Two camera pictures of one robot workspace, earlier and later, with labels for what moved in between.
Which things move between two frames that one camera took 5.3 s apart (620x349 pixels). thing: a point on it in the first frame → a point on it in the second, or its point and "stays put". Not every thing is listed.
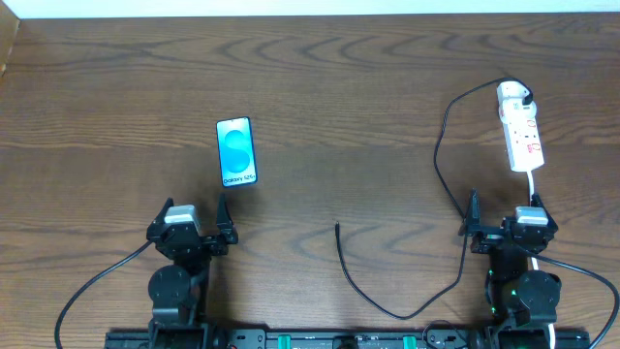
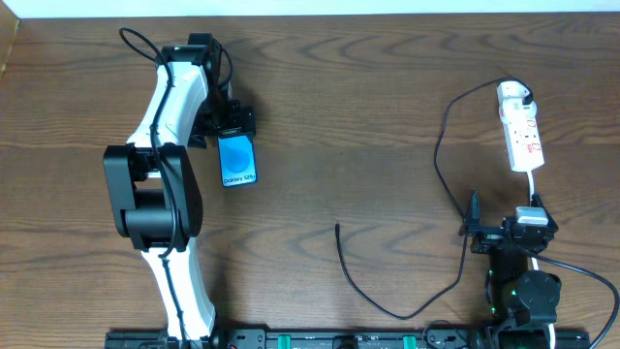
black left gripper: x=208 y=240 → x=237 y=124
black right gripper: x=495 y=233 stays put
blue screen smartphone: x=236 y=152 stays put
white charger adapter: x=511 y=95 stays put
